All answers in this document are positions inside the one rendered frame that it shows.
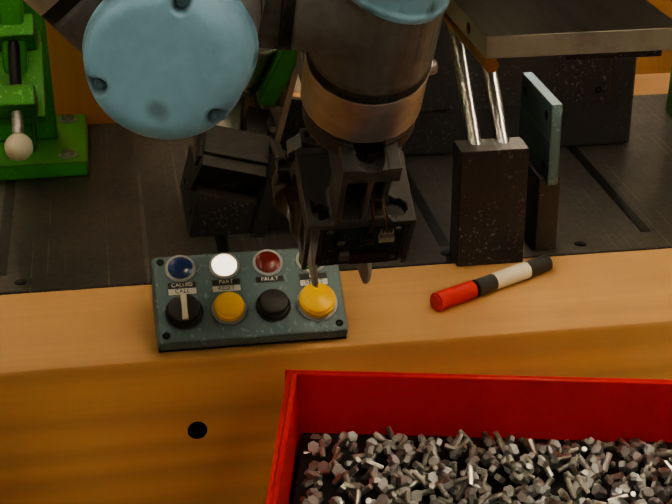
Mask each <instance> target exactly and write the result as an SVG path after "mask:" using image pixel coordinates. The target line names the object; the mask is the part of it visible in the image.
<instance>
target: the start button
mask: <svg viewBox="0 0 672 504"><path fill-rule="evenodd" d="M335 304H336V296H335V293H334V291H333V290H332V289H331V288H330V287H329V286H327V285H325V284H322V283H318V287H317V288H316V287H314V286H313V285H312V284H309V285H307V286H305V287H304V288H303V289H302V291H301V293H300V297H299V305H300V308H301V309H302V311H303V312H304V313H305V314H307V315H308V316H311V317H314V318H322V317H325V316H328V315H329V314H330V313H331V312H332V311H333V310H334V308H335Z"/></svg>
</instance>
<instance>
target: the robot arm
mask: <svg viewBox="0 0 672 504"><path fill-rule="evenodd" d="M24 1H25V2H26V3H27V4H28V5H29V6H30V7H31V8H32V9H34V10H35V11H36V12H37V13H38V14H39V15H40V16H41V15H42V17H43V18H44V19H45V20H47V21H48V22H49V23H50V24H51V25H52V27H53V28H54V29H55V30H57V31H58V32H59V33H60V34H61V35H62V36H63V37H64V38H65V39H66V40H67V41H69V42H70V43H71V44H72V45H73V46H74V47H75V48H76V49H77V50H78V51H79V52H80V53H82V54H83V62H84V70H85V75H86V78H87V82H88V85H89V87H90V90H91V92H92V94H93V96H94V98H95V100H96V101H97V103H98V104H99V106H100V107H101V108H102V109H103V111H104V112H105V113H106V114H107V115H108V116H109V117H110V118H111V119H113V120H114V121H115V122H116V123H118V124H119V125H121V126H122V127H124V128H125V129H127V130H129V131H131V132H133V133H136V134H138V135H141V136H144V137H148V138H153V139H161V140H178V139H184V138H189V137H192V136H195V135H199V134H201V133H203V132H205V131H207V130H209V129H211V128H212V127H214V126H215V125H217V124H218V123H219V122H221V121H223V120H225V119H226V118H227V116H228V114H229V113H230V112H231V111H232V109H233V108H234V106H235V105H236V104H237V102H238V100H239V98H240V96H241V94H242V92H243V90H244V89H245V87H246V86H247V84H248V83H249V81H250V79H251V77H252V75H253V73H254V70H255V67H256V64H257V59H258V49H259V47H263V48H271V49H279V50H287V51H290V50H297V58H296V68H297V71H298V75H299V79H300V82H301V92H300V95H301V99H302V115H303V120H304V123H305V126H306V128H301V129H300V130H299V133H298V134H297V135H296V136H294V137H292V138H290V139H289V140H287V141H286V146H287V158H278V159H276V160H275V163H276V170H275V172H274V174H273V177H272V192H273V199H274V205H275V207H276V208H277V209H278V210H279V211H281V212H282V213H283V214H284V215H285V216H286V217H287V219H288V221H289V226H290V232H291V234H292V236H293V238H294V239H295V241H296V242H297V244H298V249H299V256H300V262H301V269H302V270H306V268H307V262H308V267H309V272H310V277H311V282H312V285H313V286H314V287H316V288H317V287H318V268H317V266H331V265H340V264H356V266H357V269H358V272H359V274H360V277H361V280H362V282H363V283H364V284H367V283H368V282H369V281H370V278H371V274H372V265H371V263H374V262H387V261H393V260H397V259H398V258H399V257H400V260H401V263H403V262H406V258H407V254H408V251H409V247H410V243H411V239H412V235H413V231H414V227H415V224H416V215H415V211H414V206H413V201H412V196H411V191H410V186H409V182H408V177H407V172H406V167H405V164H406V161H405V156H404V151H402V147H401V146H402V145H403V144H404V143H405V142H406V141H407V140H408V139H409V137H410V135H411V134H412V131H413V129H414V125H415V121H416V119H417V117H418V115H419V112H420V109H421V106H422V102H423V98H424V94H425V88H426V84H427V80H428V77H429V75H435V74H436V73H437V71H438V62H437V61H436V60H435V59H433V57H434V53H435V49H436V45H437V41H438V37H439V33H440V28H441V24H442V20H443V16H444V12H445V10H446V9H447V7H448V5H449V3H450V0H24ZM407 226H408V229H407ZM406 229H407V233H406ZM405 233H406V237H405ZM404 237H405V238H404Z"/></svg>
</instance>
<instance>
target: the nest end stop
mask: <svg viewBox="0 0 672 504"><path fill-rule="evenodd" d="M266 173H267V166H263V165H258V164H253V163H248V162H243V161H237V160H232V159H227V158H222V157H217V156H211V155H206V154H203V155H202V158H201V160H200V162H199V164H198V166H197V169H196V171H195V173H194V175H193V177H192V179H191V188H190V189H191V190H193V191H196V189H197V187H198V186H205V187H214V186H218V185H223V184H231V183H236V182H238V183H239V186H238V187H237V188H236V189H234V190H230V191H231V192H237V193H242V194H247V195H253V196H256V194H257V192H258V191H259V189H260V187H261V185H262V183H263V182H264V180H265V178H266Z"/></svg>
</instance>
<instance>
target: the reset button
mask: <svg viewBox="0 0 672 504"><path fill-rule="evenodd" d="M244 307H245V304H244V300H243V299H242V297H241V296H240V295H238V294H237V293H234V292H224V293H222V294H220V295H219V296H217V298H216V299H215V301H214V312H215V314H216V316H217V317H218V318H219V319H221V320H223V321H227V322H231V321H235V320H238V319H239V318H240V317H241V316H242V315H243V313H244Z"/></svg>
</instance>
